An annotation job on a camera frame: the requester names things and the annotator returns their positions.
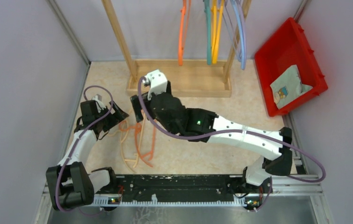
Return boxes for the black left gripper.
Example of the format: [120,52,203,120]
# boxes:
[95,100,128,132]

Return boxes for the orange plastic hanger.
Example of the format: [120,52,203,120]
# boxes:
[177,0,191,66]
[117,120,156,173]

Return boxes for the yellow plastic hanger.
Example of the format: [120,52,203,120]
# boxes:
[210,0,218,64]
[215,0,225,64]

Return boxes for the lilac plastic hanger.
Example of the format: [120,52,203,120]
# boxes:
[228,0,247,70]

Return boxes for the teal plastic hanger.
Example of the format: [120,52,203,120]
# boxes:
[203,0,212,65]

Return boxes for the light blue plastic hanger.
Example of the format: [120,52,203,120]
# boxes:
[222,0,247,70]

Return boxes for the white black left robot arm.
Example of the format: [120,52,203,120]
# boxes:
[46,98,129,211]

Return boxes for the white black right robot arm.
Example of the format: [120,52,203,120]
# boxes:
[130,81,292,192]

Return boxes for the beige plastic hanger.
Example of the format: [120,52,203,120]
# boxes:
[107,119,155,174]

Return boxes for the wooden hanger rack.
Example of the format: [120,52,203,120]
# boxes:
[102,0,251,98]

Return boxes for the printed cloth in bin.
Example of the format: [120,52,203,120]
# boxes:
[270,65,313,109]

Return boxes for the red plastic bin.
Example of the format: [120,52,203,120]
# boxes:
[254,17,328,117]

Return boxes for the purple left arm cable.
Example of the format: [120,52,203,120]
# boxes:
[55,85,114,216]

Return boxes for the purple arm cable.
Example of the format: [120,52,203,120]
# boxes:
[55,85,114,216]
[137,76,327,213]

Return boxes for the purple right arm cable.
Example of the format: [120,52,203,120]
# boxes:
[137,76,327,213]

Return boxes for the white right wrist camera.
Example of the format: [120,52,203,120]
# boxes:
[143,69,168,101]

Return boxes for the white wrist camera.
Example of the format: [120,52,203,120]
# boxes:
[91,94,107,113]
[143,69,168,101]

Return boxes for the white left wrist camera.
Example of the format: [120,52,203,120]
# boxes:
[91,94,107,113]

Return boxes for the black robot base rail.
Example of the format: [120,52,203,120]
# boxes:
[94,174,273,212]

